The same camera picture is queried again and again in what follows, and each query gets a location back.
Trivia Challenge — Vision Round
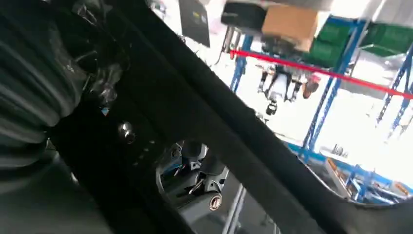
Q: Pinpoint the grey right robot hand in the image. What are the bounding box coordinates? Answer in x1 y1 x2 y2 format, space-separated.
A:
0 0 230 234

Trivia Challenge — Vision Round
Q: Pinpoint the black flat panel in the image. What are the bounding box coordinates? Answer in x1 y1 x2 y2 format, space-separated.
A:
178 0 211 48

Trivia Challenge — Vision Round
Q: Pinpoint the blue steel shelf rack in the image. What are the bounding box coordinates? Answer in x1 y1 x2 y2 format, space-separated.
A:
229 34 254 93
287 16 413 206

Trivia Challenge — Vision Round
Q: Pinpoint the humanoid robot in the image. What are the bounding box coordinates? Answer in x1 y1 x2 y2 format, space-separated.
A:
257 63 321 117

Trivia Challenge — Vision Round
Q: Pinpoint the brown cardboard box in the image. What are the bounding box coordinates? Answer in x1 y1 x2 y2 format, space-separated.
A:
262 4 319 52

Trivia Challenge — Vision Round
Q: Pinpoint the red barrier tape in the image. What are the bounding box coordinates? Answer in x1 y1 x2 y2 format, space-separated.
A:
229 49 413 100

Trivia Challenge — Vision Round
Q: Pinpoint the green plastic crate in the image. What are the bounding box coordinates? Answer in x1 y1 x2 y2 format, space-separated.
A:
359 24 413 58
305 19 359 68

